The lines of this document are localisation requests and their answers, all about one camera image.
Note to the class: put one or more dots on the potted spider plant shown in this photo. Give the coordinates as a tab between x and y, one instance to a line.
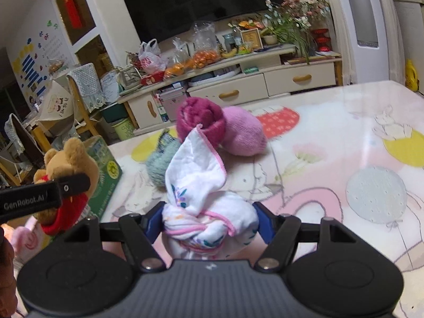
288	29

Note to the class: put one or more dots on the light green trash bin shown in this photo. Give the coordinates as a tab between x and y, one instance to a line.
125	129

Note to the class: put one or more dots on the white floral cloth bundle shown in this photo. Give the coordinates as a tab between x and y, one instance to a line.
195	179

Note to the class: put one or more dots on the magenta sock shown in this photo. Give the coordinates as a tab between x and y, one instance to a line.
198	112

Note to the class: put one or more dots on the light pink sock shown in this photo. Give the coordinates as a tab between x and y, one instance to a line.
243	132

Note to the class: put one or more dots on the red knot wall hanging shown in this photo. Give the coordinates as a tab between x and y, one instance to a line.
71	13

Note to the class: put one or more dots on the red snack box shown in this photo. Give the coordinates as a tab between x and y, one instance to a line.
151	79

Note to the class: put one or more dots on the dark green storage box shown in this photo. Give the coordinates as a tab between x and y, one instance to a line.
114	112

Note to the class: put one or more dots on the bunch of bananas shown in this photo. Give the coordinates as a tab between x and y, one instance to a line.
228	53

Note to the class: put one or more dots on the red lantern ornament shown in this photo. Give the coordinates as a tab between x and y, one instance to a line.
320	39

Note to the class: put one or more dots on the wooden chair with lace cover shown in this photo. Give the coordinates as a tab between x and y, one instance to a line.
86	82

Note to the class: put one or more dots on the silver storage case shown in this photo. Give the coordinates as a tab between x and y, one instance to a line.
172	106

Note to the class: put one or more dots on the pastel rabbit print tablecloth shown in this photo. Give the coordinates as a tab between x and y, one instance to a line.
331	145

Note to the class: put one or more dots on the brown teddy bear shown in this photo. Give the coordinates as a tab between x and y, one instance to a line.
66	159

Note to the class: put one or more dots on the small clear bag of oranges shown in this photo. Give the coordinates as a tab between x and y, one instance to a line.
179	68

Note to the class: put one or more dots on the glass jar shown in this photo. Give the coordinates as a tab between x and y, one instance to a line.
228	41

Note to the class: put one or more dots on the pink artificial flower bouquet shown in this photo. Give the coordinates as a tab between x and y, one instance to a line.
308	8

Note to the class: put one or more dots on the wooden framed picture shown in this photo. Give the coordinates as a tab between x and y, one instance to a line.
251	39

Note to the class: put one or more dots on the cream TV cabinet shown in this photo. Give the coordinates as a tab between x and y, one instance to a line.
288	79

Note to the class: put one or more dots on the white tower air conditioner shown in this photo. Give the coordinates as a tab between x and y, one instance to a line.
344	39

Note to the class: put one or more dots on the yellow detergent bottle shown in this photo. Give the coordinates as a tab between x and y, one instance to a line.
410	76

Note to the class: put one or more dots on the grey-blue knit sock ball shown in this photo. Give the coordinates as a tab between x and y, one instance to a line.
159	165

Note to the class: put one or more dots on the person's left hand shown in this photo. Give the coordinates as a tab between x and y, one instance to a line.
6	271

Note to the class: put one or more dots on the white plastic bag red print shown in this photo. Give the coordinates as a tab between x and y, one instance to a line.
150	59

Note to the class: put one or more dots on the large clear bag of oranges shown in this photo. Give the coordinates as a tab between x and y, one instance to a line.
205	58

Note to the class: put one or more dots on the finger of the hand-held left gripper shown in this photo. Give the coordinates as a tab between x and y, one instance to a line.
74	184

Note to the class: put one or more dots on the wall poster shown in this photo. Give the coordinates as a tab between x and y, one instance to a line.
36	59

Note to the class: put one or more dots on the light wooden chair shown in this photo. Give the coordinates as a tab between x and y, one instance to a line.
13	172

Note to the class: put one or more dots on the dark wooden chair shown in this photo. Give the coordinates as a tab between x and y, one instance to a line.
23	139

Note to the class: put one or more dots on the cream printed tote bag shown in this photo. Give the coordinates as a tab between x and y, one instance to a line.
56	102

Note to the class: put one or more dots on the small green packet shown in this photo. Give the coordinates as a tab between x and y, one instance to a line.
250	69

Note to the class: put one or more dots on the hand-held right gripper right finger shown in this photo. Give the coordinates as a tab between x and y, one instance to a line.
263	220

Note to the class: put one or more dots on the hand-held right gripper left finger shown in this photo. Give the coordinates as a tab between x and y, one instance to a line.
155	220

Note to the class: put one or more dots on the green printed cardboard box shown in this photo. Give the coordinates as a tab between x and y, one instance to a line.
106	172

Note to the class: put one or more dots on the white round appliance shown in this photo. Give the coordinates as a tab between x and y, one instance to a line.
212	76

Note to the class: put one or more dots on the black television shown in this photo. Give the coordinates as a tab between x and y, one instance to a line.
198	3

